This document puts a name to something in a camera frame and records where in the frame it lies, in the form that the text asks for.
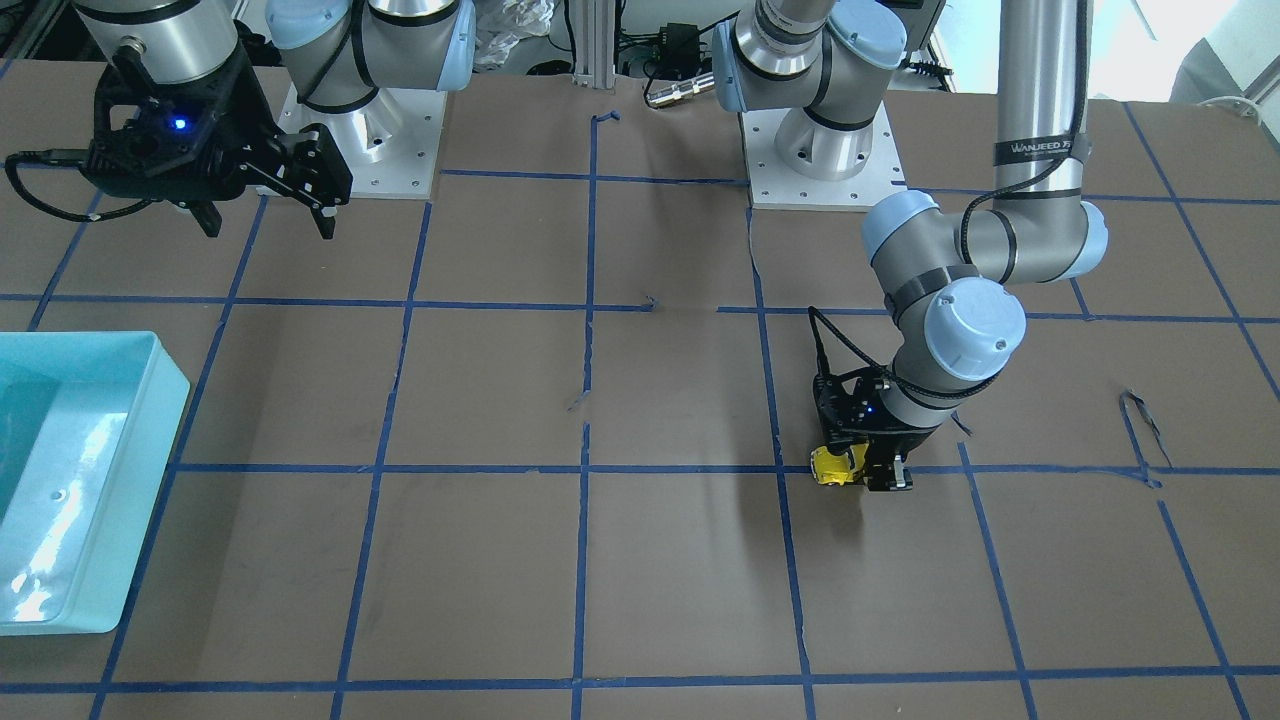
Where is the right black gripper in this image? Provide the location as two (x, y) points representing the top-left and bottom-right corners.
(189, 123), (353, 241)

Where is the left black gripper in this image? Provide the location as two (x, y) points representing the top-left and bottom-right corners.
(854, 421), (938, 492)

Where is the yellow toy beetle car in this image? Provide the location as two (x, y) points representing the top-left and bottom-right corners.
(810, 445), (868, 486)

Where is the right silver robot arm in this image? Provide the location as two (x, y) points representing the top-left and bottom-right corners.
(74, 1), (475, 238)

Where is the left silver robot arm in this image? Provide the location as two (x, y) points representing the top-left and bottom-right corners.
(710, 1), (1108, 492)

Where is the turquoise plastic bin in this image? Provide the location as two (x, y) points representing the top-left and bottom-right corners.
(1, 331), (189, 635)

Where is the silver metal connector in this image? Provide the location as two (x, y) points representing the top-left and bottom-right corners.
(644, 72), (716, 109)

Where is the black power adapter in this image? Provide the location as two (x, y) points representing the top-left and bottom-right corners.
(653, 22), (701, 81)

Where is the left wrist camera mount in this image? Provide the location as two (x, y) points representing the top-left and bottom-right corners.
(813, 366), (896, 454)

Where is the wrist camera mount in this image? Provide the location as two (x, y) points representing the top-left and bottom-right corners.
(813, 366), (896, 454)
(79, 41), (276, 202)

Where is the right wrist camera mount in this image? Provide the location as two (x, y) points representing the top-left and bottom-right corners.
(79, 41), (276, 202)

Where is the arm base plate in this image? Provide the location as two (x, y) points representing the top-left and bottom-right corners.
(279, 87), (451, 200)
(739, 105), (908, 211)

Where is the aluminium frame post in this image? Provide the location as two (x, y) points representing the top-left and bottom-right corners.
(564, 0), (620, 94)

